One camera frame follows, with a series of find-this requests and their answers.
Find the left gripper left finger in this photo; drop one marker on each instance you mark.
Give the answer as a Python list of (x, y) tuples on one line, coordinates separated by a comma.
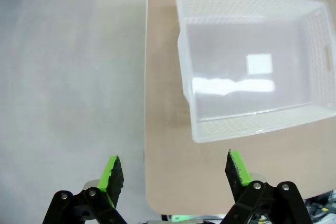
[(105, 176)]

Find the white perforated plastic basket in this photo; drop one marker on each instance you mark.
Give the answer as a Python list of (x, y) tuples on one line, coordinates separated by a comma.
[(236, 51)]

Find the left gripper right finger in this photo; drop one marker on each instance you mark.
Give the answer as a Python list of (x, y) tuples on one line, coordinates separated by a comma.
[(239, 171)]

